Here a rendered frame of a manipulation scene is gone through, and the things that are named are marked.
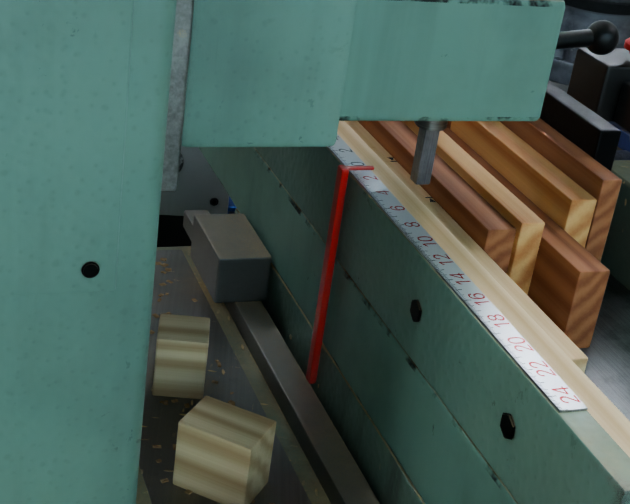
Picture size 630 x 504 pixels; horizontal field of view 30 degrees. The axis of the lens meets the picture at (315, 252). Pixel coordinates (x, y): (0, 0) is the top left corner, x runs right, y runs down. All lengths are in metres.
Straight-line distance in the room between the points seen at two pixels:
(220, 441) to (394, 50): 0.22
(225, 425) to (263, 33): 0.22
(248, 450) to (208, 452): 0.03
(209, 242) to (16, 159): 0.33
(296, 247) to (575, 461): 0.33
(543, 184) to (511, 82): 0.07
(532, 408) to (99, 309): 0.20
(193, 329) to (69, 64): 0.28
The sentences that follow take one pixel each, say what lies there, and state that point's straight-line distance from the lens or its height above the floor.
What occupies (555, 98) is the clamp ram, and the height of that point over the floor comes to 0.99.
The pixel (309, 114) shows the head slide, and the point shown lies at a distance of 0.57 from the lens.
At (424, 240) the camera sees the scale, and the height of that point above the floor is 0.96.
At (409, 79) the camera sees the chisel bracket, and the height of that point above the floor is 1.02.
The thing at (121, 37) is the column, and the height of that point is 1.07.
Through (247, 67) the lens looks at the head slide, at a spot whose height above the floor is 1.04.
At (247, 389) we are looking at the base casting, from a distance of 0.75.
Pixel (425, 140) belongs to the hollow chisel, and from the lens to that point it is 0.68.
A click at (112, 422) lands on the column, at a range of 0.58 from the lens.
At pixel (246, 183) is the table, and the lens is 0.86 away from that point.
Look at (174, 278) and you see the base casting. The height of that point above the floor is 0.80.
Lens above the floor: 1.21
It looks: 26 degrees down
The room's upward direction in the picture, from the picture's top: 8 degrees clockwise
